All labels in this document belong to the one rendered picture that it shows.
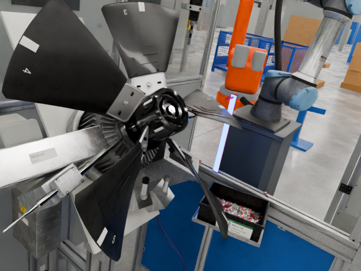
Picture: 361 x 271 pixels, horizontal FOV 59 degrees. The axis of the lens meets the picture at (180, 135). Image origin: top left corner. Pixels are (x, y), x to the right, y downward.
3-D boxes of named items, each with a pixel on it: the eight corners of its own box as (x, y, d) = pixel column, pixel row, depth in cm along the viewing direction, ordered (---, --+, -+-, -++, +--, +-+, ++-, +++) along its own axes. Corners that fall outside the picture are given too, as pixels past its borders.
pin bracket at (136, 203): (114, 194, 93) (132, 187, 87) (128, 190, 97) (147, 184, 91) (119, 214, 92) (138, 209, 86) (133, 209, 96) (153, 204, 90)
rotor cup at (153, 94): (108, 115, 80) (140, 95, 72) (139, 92, 91) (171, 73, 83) (140, 162, 83) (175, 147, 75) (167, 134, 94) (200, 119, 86)
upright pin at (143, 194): (137, 197, 89) (140, 177, 86) (143, 194, 90) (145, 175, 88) (143, 200, 88) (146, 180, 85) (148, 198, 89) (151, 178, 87)
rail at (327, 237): (148, 156, 150) (150, 140, 147) (153, 153, 153) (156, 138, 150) (350, 264, 105) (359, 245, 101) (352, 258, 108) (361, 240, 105)
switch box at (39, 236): (36, 225, 119) (36, 173, 111) (60, 246, 111) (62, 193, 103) (12, 236, 112) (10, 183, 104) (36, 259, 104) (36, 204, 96)
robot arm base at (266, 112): (254, 107, 167) (260, 90, 163) (283, 118, 162) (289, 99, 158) (246, 114, 155) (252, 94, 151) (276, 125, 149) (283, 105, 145)
